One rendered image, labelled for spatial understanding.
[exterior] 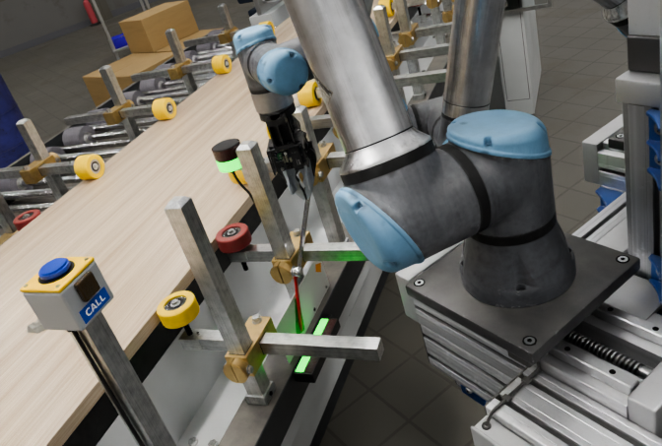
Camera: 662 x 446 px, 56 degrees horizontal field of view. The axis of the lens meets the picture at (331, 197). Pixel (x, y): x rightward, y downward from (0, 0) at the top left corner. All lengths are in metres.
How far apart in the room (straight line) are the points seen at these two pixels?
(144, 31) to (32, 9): 7.22
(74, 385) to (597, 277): 0.89
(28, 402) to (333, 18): 0.89
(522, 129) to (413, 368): 1.60
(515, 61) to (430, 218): 3.09
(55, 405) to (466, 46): 0.91
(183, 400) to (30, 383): 0.32
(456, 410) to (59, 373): 1.26
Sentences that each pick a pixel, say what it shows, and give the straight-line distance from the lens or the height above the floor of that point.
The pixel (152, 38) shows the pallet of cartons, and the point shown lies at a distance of 6.22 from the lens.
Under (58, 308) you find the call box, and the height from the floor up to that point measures 1.19.
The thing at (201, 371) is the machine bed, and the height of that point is 0.68.
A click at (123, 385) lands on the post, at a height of 1.03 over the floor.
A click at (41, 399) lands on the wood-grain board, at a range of 1.27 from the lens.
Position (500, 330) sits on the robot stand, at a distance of 0.81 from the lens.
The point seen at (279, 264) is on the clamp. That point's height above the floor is 0.87.
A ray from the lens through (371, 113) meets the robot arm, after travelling 0.69.
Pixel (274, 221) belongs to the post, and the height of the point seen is 0.97.
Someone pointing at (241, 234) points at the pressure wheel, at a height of 0.91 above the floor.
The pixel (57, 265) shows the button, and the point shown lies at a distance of 0.87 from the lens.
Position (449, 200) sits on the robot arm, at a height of 1.23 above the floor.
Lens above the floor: 1.58
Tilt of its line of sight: 28 degrees down
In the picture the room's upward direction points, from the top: 17 degrees counter-clockwise
